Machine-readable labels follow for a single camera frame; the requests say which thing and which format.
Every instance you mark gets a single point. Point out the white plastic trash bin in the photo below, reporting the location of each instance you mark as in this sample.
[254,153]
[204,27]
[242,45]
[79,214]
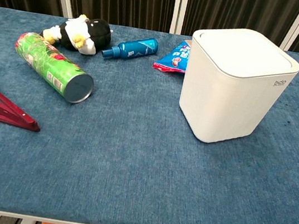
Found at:
[224,100]

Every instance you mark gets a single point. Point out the white plastic trash bin lid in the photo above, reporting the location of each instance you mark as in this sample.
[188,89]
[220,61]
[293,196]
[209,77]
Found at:
[239,53]

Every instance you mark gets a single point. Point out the green cylindrical chips can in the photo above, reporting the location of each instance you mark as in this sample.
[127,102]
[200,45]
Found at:
[52,65]

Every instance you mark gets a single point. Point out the blue table cloth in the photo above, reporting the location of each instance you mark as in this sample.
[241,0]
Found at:
[131,157]

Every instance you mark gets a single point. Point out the blue and red snack bag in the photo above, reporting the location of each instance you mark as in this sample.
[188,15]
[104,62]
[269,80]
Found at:
[175,58]

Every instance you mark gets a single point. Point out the blue spray bottle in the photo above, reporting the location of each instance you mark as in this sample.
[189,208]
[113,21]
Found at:
[133,49]

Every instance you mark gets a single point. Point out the black and white plush toy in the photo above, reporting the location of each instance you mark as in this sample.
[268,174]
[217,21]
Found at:
[85,34]

